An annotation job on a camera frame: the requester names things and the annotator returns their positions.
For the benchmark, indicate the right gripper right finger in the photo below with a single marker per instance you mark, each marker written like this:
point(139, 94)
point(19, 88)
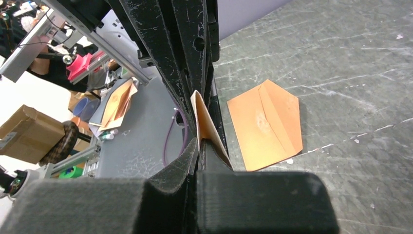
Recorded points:
point(283, 202)

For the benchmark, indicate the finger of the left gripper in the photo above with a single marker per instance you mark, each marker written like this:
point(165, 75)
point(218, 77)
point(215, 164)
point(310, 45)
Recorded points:
point(149, 22)
point(196, 47)

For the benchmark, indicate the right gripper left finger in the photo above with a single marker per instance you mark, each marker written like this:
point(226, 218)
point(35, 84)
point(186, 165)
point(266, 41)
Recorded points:
point(155, 205)

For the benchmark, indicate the tan paper letter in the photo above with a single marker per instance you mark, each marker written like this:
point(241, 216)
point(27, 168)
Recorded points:
point(206, 129)

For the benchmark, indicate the brown paper envelope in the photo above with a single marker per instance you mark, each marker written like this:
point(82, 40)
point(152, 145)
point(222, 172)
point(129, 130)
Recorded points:
point(266, 121)

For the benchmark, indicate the pink plastic part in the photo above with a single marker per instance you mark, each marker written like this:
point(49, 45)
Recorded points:
point(78, 66)

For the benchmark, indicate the green tape roll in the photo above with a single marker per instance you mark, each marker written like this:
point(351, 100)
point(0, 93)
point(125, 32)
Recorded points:
point(73, 172)

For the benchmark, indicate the stack of brown envelopes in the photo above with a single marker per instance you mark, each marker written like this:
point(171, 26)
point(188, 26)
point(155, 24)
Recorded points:
point(114, 104)

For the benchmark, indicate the cardboard box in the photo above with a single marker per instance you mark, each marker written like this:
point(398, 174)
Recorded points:
point(28, 135)

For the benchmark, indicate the aluminium frame rail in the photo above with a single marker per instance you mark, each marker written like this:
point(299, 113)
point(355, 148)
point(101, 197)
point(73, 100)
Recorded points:
point(108, 35)

